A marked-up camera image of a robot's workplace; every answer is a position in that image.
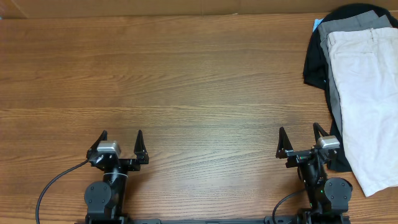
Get black garment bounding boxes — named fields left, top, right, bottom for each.
left=302, top=2, right=398, bottom=173

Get light blue garment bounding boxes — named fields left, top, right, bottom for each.
left=312, top=19, right=323, bottom=32

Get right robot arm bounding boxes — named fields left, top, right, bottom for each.
left=272, top=123, right=353, bottom=224

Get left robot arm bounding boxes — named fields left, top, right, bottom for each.
left=84, top=131, right=149, bottom=224

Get grey shorts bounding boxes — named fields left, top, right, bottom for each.
left=318, top=11, right=392, bottom=136

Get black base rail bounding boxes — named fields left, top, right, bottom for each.
left=76, top=215, right=351, bottom=224

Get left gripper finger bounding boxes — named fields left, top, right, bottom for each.
left=86, top=130, right=108, bottom=156
left=134, top=130, right=149, bottom=162

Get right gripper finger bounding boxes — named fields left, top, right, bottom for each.
left=275, top=127, right=294, bottom=158
left=313, top=123, right=329, bottom=142

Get beige khaki shorts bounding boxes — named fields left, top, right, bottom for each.
left=327, top=27, right=397, bottom=197

